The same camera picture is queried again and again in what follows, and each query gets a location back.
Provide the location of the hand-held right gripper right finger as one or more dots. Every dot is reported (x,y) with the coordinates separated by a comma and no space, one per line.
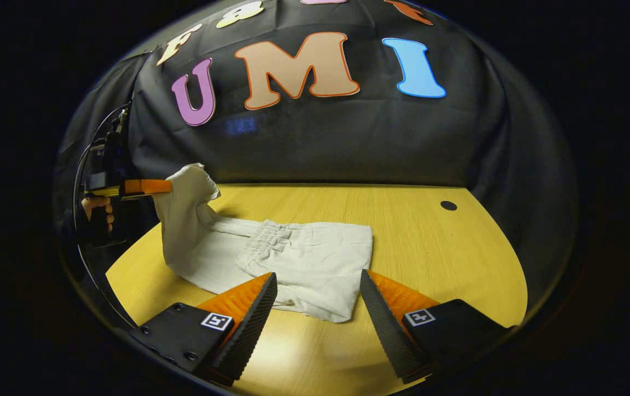
(389,330)

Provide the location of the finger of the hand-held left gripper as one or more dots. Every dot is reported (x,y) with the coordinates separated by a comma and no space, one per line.
(147,186)

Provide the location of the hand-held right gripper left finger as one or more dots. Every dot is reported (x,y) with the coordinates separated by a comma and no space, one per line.
(249,330)

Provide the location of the cream white jeans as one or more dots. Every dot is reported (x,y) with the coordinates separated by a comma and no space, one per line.
(315,253)

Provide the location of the black backdrop cloth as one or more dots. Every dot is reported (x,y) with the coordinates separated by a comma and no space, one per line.
(348,143)

